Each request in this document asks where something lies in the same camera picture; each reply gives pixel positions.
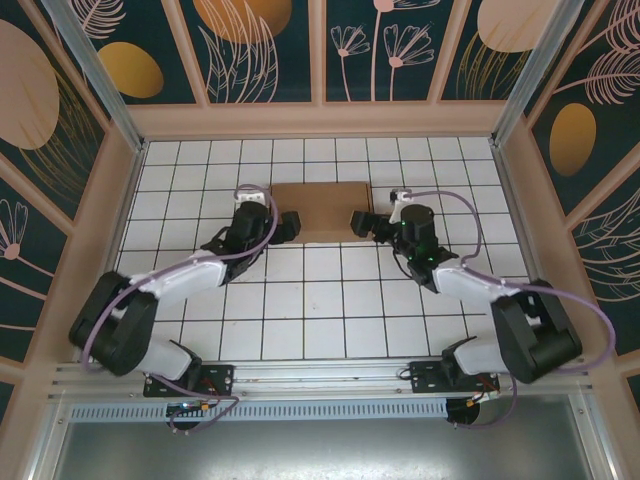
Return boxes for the brown cardboard paper box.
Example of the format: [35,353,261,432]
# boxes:
[269,182,375,246]

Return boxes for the small green circuit board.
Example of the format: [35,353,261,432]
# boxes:
[167,401,212,417]

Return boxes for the grey metal sheet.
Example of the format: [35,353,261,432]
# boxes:
[27,418,614,480]

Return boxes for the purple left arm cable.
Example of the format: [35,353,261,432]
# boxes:
[79,183,279,435]

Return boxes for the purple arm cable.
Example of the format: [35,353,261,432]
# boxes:
[79,183,279,435]
[407,188,617,431]

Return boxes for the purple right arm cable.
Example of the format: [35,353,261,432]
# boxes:
[407,188,617,431]

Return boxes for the aluminium side rail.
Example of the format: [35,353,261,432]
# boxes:
[491,141,540,291]
[102,141,147,281]

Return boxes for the aluminium mounting rail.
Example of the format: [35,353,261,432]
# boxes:
[47,353,596,401]

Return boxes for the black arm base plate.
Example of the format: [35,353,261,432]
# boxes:
[409,360,500,396]
[143,363,236,399]

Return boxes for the slotted grey cable tray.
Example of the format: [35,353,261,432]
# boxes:
[67,398,449,422]

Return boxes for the orange wire connector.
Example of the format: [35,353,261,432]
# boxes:
[467,373,502,405]

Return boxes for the aluminium corner post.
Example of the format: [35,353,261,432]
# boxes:
[491,0,587,149]
[39,0,147,154]

